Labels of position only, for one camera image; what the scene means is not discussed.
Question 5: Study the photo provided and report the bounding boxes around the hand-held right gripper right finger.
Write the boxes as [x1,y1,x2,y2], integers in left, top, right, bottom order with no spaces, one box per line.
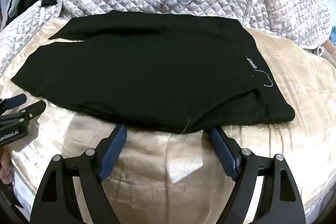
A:
[209,126,307,224]

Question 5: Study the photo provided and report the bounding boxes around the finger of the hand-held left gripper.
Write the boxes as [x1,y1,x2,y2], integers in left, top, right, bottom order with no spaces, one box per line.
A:
[0,101,47,123]
[0,94,27,111]

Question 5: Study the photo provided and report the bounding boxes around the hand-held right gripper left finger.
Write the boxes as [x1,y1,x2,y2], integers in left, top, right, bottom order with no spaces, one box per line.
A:
[30,124,128,224]

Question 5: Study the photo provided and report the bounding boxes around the black pants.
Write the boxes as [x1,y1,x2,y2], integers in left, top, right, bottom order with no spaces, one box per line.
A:
[10,10,296,135]

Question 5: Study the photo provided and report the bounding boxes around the person's left hand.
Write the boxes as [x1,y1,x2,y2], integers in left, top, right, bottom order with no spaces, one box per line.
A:
[0,151,12,185]

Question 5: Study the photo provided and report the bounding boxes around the beige satin blanket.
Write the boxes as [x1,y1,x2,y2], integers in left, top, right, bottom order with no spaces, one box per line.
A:
[0,17,336,214]

